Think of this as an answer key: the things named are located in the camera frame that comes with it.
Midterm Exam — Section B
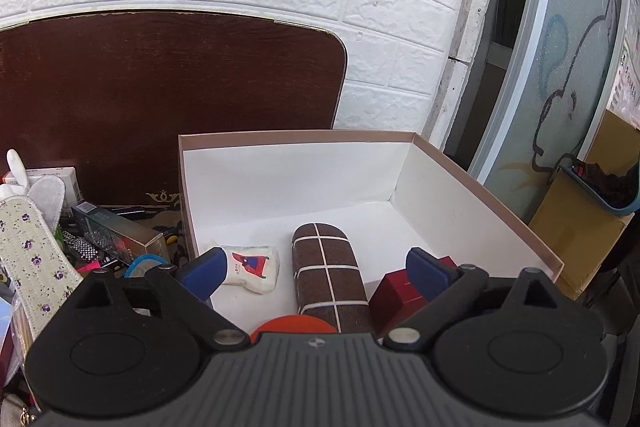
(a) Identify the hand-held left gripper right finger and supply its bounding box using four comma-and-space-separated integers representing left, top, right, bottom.
381, 247, 574, 354

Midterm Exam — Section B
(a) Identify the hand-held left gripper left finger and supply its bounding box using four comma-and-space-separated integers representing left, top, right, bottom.
69, 246, 251, 354

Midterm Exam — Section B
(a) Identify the white cartoon tissue packet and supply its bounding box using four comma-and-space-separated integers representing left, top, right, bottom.
200, 244, 280, 296

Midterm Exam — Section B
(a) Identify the red jewelry box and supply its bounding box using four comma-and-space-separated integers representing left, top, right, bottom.
370, 255, 459, 339

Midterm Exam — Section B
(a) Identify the red tape roll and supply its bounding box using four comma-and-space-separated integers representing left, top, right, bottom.
249, 314, 340, 344

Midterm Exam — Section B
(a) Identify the brown grid-lined glasses case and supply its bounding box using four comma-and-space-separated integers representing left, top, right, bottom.
290, 221, 374, 336

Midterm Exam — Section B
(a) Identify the white cardboard box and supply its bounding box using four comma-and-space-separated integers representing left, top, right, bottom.
177, 130, 565, 344

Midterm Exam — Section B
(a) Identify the blue rimmed round item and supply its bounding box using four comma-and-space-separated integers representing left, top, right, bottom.
123, 255, 171, 281

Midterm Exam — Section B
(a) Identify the plain brown cardboard carton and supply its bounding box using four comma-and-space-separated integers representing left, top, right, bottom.
527, 109, 634, 301

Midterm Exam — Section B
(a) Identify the small white box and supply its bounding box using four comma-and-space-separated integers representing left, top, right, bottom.
2, 166, 84, 206

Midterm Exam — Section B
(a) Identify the white insole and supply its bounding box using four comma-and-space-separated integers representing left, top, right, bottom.
0, 149, 67, 229

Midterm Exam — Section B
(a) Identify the brown wooden headboard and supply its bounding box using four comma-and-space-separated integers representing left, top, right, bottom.
0, 9, 350, 221

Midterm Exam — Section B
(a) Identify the floral fabric insole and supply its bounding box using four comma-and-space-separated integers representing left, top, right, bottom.
0, 197, 85, 344

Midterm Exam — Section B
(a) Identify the teal plastic bin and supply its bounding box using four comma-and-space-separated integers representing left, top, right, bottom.
554, 156, 640, 215

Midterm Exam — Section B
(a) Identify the frosted glass door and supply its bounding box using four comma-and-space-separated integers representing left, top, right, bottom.
469, 0, 640, 219

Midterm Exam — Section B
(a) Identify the black studded strap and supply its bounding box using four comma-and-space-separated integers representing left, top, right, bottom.
61, 229, 99, 266

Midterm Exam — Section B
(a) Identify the paper wall notice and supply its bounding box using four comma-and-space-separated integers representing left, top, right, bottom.
606, 4, 640, 130

